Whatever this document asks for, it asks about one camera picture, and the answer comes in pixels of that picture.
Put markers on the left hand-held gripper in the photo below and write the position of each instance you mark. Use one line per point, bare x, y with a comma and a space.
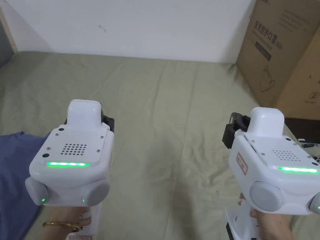
75, 140

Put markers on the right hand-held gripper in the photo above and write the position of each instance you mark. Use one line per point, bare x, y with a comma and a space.
275, 175

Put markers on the person's right hand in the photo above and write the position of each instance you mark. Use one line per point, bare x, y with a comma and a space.
272, 225

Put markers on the person's left hand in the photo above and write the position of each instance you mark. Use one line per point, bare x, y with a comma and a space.
67, 215

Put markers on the black box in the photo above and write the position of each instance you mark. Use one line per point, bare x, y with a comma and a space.
302, 128

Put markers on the dark blue garment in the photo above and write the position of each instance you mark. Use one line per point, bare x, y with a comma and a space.
17, 175

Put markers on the bed with pale green sheet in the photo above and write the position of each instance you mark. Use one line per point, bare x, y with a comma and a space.
162, 112

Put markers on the plain brown cardboard carton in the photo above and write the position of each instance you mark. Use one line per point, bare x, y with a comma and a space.
303, 87

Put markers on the large printed cardboard carton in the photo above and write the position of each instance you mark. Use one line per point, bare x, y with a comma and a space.
272, 50

